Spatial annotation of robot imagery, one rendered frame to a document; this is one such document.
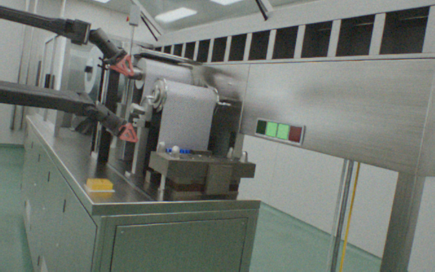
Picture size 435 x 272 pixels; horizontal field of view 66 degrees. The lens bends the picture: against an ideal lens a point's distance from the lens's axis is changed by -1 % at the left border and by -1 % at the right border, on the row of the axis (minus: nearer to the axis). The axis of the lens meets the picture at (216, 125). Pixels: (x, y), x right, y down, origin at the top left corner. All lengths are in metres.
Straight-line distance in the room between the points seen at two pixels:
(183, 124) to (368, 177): 2.67
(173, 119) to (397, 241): 0.90
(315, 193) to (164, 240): 3.12
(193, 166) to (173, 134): 0.22
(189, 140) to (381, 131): 0.76
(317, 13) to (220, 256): 0.95
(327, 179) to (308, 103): 2.91
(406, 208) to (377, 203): 2.57
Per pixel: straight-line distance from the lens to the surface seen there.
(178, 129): 1.41
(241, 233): 1.40
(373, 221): 3.79
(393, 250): 1.22
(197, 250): 1.31
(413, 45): 1.14
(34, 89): 1.12
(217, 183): 1.30
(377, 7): 1.14
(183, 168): 1.23
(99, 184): 1.20
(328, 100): 1.15
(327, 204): 4.09
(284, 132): 1.25
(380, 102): 1.05
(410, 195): 1.18
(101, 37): 1.33
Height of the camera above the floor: 1.23
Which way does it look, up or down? 3 degrees down
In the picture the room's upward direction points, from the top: 9 degrees clockwise
